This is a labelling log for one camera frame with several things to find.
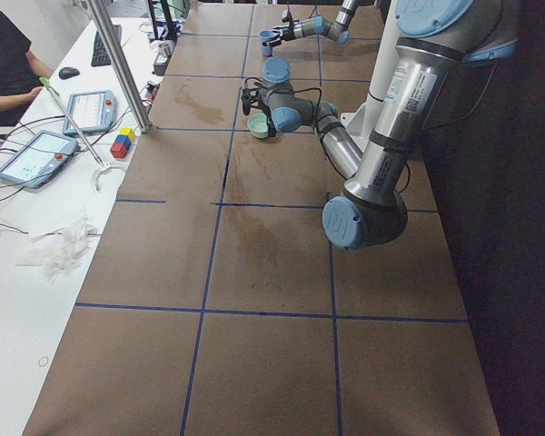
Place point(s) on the green bowl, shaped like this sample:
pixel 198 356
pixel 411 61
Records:
pixel 258 125

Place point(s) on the black keyboard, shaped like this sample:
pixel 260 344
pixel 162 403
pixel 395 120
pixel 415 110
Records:
pixel 100 56

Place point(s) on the near blue teach pendant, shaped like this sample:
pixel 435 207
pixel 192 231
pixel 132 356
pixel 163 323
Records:
pixel 39 160

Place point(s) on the steel cylinder weight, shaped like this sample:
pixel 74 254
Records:
pixel 165 48

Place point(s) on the crumpled white tissue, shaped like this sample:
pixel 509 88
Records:
pixel 60 243

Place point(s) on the black computer mouse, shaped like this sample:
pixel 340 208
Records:
pixel 66 73

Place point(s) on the red blue block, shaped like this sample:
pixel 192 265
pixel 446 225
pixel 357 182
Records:
pixel 121 146

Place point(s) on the aluminium frame post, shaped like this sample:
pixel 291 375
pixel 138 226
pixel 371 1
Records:
pixel 121 68

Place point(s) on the blue plastic cup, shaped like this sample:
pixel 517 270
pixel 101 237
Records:
pixel 265 37

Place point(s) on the blue teach pendant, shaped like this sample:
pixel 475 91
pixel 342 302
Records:
pixel 39 160
pixel 94 112

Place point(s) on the person in black shirt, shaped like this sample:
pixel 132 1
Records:
pixel 20 73

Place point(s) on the green handled reacher stick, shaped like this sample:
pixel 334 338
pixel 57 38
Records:
pixel 103 167

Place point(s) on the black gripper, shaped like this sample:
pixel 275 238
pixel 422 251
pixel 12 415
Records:
pixel 288 33
pixel 268 112

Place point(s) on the far blue teach pendant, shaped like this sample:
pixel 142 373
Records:
pixel 94 112

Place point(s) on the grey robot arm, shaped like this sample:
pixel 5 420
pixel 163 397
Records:
pixel 423 42
pixel 337 30

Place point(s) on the yellow block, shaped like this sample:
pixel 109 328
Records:
pixel 129 132

